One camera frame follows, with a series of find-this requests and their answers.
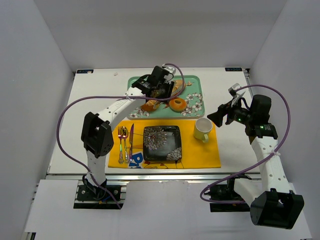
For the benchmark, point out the metal serving tongs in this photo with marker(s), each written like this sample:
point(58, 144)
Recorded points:
point(155, 103)

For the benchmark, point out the pale yellow mug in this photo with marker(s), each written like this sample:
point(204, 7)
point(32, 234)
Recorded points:
point(202, 129)

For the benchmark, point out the green floral tray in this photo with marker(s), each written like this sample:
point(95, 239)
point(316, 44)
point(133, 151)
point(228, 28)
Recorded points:
point(193, 96)

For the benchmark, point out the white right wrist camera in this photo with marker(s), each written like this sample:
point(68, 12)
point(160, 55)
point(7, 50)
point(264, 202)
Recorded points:
point(236, 93)

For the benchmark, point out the yellow placemat cloth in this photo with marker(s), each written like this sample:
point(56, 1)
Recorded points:
point(195, 153)

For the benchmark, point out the brown bread slice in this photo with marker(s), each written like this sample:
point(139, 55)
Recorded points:
point(176, 91)

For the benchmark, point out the blue label sticker right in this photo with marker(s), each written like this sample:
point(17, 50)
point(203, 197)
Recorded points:
point(233, 69)

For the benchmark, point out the black floral square plate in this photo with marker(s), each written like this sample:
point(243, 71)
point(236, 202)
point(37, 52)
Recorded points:
point(162, 143)

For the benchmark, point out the aluminium frame rail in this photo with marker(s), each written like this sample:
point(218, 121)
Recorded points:
point(167, 177)

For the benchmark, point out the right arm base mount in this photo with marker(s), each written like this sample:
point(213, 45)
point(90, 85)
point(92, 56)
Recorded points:
point(221, 192)

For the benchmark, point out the iridescent spoon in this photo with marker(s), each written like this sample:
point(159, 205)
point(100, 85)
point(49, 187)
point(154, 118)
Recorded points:
point(125, 135)

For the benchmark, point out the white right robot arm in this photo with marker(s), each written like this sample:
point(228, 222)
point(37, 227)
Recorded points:
point(273, 203)

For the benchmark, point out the iridescent knife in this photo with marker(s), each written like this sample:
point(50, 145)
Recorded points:
point(131, 136)

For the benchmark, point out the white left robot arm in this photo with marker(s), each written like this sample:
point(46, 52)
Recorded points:
point(97, 130)

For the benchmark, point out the iridescent fork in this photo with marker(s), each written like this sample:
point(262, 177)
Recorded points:
point(120, 136)

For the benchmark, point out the orange bundt cake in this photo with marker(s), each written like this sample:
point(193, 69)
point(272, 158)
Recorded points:
point(147, 106)

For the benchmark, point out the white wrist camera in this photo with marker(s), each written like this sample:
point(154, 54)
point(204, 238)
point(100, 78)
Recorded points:
point(171, 70)
point(236, 93)

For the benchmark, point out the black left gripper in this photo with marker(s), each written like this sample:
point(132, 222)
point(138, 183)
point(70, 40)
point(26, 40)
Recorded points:
point(163, 89)

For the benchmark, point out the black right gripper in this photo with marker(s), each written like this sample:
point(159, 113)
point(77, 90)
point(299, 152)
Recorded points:
point(225, 115)

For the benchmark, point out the orange glazed donut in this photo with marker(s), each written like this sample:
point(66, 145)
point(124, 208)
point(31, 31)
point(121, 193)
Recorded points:
point(178, 104)

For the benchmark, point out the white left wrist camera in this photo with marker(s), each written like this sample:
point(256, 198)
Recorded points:
point(171, 70)

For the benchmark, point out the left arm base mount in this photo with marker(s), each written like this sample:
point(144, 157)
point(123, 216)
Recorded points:
point(90, 197)

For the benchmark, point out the pale bagel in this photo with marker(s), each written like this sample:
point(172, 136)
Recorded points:
point(179, 84)

